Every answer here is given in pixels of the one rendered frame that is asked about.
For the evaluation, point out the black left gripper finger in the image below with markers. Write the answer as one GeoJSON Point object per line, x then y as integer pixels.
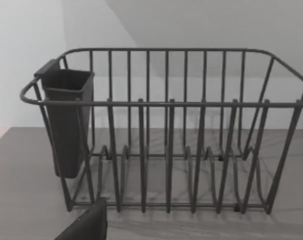
{"type": "Point", "coordinates": [89, 222]}

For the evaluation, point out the dark grey cutlery holder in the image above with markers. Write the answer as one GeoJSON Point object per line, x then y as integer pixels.
{"type": "Point", "coordinates": [66, 120]}

